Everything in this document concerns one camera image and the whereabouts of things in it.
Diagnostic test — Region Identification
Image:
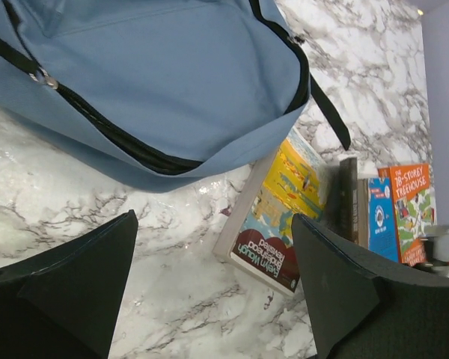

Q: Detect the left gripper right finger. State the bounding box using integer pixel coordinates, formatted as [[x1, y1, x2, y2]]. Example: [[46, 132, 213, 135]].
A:
[[292, 214, 449, 358]]

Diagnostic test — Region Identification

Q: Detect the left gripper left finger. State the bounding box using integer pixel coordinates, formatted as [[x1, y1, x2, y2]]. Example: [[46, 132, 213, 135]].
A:
[[0, 210, 138, 358]]

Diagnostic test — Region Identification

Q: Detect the dark Three Days book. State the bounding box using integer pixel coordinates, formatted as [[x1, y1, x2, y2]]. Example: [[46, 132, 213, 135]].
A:
[[326, 156, 358, 244]]

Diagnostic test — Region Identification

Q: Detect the blue backpack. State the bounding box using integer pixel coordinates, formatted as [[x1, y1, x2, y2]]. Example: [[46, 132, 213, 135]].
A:
[[0, 1, 351, 192]]

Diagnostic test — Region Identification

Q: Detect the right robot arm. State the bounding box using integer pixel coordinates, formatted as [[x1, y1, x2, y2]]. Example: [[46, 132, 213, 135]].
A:
[[421, 224, 449, 277]]

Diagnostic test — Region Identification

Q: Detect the blue paperback book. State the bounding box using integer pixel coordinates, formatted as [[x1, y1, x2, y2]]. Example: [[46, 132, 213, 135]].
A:
[[358, 177, 400, 263]]

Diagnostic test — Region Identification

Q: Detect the yellow Brideshead Revisited book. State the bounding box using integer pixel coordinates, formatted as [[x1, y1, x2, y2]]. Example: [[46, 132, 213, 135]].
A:
[[213, 128, 331, 295]]

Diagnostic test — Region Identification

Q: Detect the orange Treehouse book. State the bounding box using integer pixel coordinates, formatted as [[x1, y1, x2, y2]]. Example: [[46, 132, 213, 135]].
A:
[[378, 163, 435, 266]]

